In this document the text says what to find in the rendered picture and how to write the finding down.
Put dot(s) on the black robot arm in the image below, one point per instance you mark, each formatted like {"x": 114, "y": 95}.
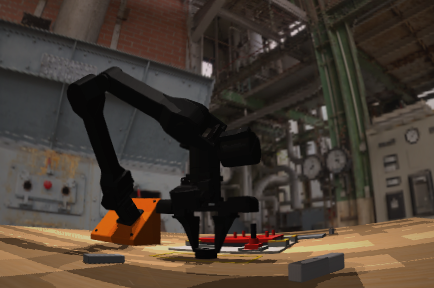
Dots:
{"x": 182, "y": 119}

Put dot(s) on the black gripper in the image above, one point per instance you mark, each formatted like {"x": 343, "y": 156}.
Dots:
{"x": 227, "y": 210}

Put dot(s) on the black and grey wheel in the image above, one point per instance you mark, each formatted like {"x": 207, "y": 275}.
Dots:
{"x": 205, "y": 253}

